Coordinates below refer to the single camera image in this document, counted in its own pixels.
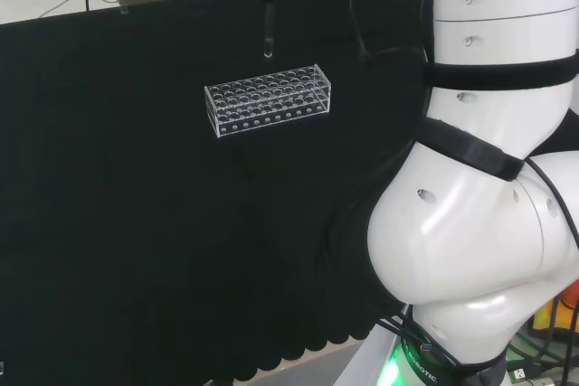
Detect clear glass test tube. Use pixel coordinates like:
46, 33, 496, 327
262, 0, 277, 60

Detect clear plastic test tube rack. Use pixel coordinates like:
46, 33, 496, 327
204, 64, 334, 139

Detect black bench cloth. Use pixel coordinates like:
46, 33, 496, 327
0, 0, 436, 382

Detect yellow stop button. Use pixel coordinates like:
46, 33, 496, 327
532, 284, 579, 338

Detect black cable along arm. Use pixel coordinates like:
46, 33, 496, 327
527, 157, 579, 254

